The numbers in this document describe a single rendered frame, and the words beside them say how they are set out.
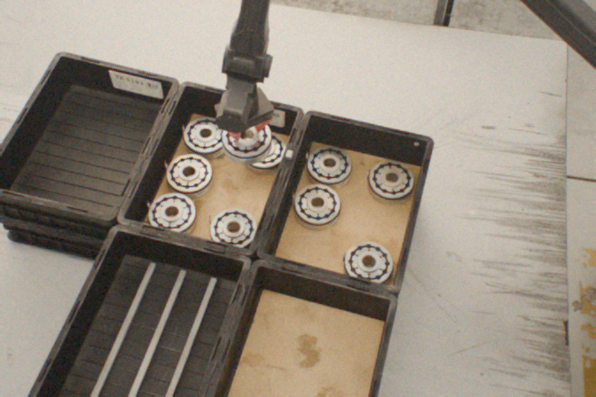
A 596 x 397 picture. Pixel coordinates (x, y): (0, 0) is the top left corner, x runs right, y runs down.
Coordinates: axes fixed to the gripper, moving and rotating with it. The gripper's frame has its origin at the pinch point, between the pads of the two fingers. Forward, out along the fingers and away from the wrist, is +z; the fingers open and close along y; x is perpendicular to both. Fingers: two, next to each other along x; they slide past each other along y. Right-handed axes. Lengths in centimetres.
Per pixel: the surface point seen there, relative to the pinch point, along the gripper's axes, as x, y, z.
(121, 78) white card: 37.2, -14.3, 15.3
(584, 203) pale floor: -16, 116, 107
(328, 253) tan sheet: -24.0, 6.6, 20.6
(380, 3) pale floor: 98, 107, 111
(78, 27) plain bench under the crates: 76, -14, 37
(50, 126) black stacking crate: 37, -33, 22
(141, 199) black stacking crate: 5.2, -23.6, 15.9
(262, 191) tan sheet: -2.9, 1.4, 21.3
